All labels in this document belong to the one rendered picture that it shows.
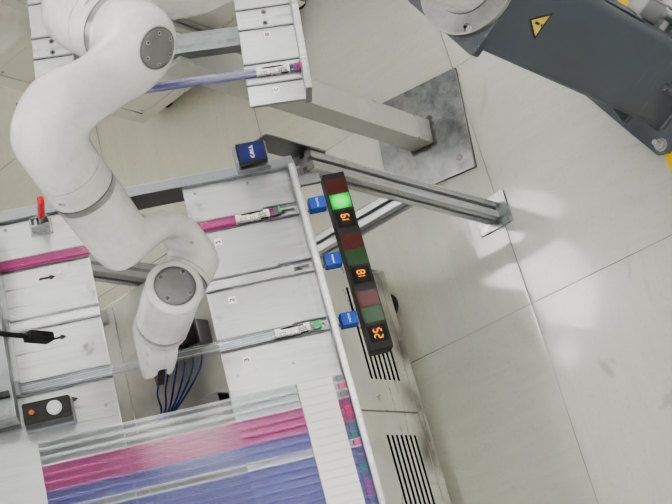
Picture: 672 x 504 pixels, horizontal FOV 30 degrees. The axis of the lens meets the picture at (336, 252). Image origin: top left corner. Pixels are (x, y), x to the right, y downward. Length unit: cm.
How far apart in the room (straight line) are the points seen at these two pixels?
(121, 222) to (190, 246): 18
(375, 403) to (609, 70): 85
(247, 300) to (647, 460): 91
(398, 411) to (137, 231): 115
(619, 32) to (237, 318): 85
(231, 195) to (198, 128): 130
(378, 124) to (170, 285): 108
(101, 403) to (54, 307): 19
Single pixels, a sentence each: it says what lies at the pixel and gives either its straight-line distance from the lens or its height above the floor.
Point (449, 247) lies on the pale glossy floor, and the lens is 289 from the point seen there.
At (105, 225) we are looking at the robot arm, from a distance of 169.
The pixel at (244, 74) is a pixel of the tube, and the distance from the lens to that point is 226.
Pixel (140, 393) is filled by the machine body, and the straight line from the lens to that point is 261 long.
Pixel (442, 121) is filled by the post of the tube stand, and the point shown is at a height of 1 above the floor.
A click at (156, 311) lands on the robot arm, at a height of 114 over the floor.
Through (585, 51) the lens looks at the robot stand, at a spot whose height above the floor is 42.
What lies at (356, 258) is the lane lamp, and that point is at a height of 66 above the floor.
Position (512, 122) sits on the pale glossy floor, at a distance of 285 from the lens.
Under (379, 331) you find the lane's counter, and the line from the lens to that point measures 215.
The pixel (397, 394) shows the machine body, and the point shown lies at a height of 15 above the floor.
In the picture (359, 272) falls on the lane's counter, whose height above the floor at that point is 66.
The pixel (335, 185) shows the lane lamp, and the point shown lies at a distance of 225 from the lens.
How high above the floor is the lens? 234
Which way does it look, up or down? 49 degrees down
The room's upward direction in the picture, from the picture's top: 79 degrees counter-clockwise
